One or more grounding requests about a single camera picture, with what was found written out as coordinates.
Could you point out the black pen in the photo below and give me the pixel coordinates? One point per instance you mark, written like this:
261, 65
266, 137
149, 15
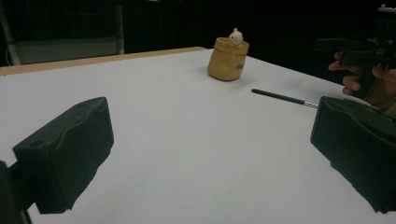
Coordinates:
280, 96

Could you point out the slanted metal stand pole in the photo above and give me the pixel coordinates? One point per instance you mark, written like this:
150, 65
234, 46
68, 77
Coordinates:
7, 34

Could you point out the grey panel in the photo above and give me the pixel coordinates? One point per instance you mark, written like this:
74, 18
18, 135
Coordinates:
68, 49

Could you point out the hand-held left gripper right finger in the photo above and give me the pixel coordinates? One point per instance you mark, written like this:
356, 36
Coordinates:
358, 146

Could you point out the yellow bag-shaped pen holder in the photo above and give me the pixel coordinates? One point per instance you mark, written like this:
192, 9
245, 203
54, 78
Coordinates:
225, 62

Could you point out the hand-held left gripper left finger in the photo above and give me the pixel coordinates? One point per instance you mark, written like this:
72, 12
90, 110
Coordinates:
68, 149

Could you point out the grey metal post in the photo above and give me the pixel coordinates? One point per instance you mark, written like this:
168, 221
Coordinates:
120, 31

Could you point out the white table cover sheet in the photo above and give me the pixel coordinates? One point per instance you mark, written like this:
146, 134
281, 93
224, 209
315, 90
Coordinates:
186, 140

